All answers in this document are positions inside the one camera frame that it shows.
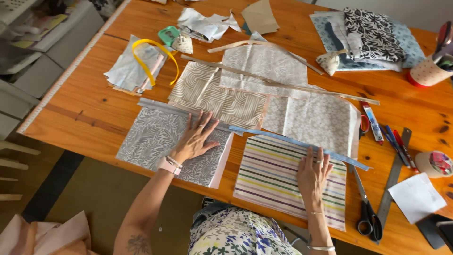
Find person's left hand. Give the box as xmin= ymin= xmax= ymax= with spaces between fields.
xmin=171 ymin=110 xmax=221 ymax=165

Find person's right hand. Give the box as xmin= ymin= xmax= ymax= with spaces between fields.
xmin=297 ymin=147 xmax=335 ymax=205

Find grey leaf print fabric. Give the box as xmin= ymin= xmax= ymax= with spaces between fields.
xmin=116 ymin=107 xmax=232 ymax=188

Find grey zipper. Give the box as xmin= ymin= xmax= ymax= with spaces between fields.
xmin=137 ymin=97 xmax=244 ymax=137

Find multicolour striped fabric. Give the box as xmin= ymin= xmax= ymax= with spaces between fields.
xmin=233 ymin=135 xmax=348 ymax=232

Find pink wrist watch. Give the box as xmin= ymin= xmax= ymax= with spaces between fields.
xmin=157 ymin=157 xmax=182 ymax=176

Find pink lining fabric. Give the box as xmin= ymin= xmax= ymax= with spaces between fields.
xmin=208 ymin=132 xmax=235 ymax=190

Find beige arch print fabric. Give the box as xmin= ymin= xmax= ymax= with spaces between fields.
xmin=168 ymin=61 xmax=269 ymax=131

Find beige floral print fabric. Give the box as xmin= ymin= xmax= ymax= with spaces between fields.
xmin=262 ymin=93 xmax=362 ymax=160

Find pink zipper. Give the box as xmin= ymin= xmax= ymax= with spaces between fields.
xmin=136 ymin=53 xmax=166 ymax=95

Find metal ruler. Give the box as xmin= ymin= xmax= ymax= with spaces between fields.
xmin=374 ymin=127 xmax=413 ymax=245

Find white blue glue pen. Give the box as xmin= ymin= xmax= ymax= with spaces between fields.
xmin=360 ymin=101 xmax=385 ymax=146

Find yellow zipper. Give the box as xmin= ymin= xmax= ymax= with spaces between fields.
xmin=132 ymin=38 xmax=180 ymax=88

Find pale blue fabric pile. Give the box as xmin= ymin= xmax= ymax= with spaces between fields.
xmin=103 ymin=35 xmax=168 ymax=97

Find floral print dress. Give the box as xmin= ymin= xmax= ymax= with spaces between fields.
xmin=188 ymin=203 xmax=303 ymax=255

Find red pen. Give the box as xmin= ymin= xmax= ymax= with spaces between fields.
xmin=393 ymin=129 xmax=419 ymax=173

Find small triangular fabric pouch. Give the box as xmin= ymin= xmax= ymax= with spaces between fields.
xmin=171 ymin=34 xmax=194 ymax=55
xmin=316 ymin=49 xmax=348 ymax=76

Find long beige zipper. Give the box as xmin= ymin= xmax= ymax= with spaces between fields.
xmin=180 ymin=54 xmax=381 ymax=106

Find beige dotted fabric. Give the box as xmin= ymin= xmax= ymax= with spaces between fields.
xmin=219 ymin=43 xmax=311 ymax=100

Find white paper sheet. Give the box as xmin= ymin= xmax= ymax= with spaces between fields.
xmin=387 ymin=172 xmax=448 ymax=225

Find green tape measure case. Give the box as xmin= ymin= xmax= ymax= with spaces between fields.
xmin=157 ymin=25 xmax=181 ymax=47

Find short beige zipper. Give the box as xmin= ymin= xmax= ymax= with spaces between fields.
xmin=207 ymin=40 xmax=324 ymax=76

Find white fabric scraps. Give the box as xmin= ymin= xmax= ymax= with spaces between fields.
xmin=176 ymin=7 xmax=242 ymax=44

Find beige tape roll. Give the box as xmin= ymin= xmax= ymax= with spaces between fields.
xmin=415 ymin=150 xmax=453 ymax=179

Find black phone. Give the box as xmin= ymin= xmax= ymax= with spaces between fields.
xmin=416 ymin=213 xmax=453 ymax=250

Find brown fabric piece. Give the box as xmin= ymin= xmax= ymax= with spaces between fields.
xmin=241 ymin=0 xmax=280 ymax=35

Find measuring tape strip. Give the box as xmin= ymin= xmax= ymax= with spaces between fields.
xmin=16 ymin=0 xmax=132 ymax=134

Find white grid fabric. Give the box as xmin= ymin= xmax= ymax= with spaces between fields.
xmin=324 ymin=12 xmax=363 ymax=61

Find polka dot cup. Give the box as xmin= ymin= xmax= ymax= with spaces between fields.
xmin=406 ymin=54 xmax=453 ymax=88

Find black white leaf fabric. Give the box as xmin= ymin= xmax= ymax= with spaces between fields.
xmin=343 ymin=7 xmax=407 ymax=63

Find pink fabric heap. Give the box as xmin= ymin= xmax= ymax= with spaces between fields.
xmin=0 ymin=211 xmax=98 ymax=255

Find wooden chair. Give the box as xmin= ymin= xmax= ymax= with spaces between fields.
xmin=0 ymin=140 xmax=41 ymax=202

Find white storage shelf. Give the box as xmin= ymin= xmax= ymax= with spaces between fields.
xmin=0 ymin=0 xmax=105 ymax=140

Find pearl bracelet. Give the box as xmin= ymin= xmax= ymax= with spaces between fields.
xmin=166 ymin=155 xmax=183 ymax=169

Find black handled scissors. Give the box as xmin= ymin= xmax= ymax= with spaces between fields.
xmin=348 ymin=164 xmax=383 ymax=243

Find red handled scissors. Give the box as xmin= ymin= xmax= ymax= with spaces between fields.
xmin=359 ymin=114 xmax=371 ymax=139

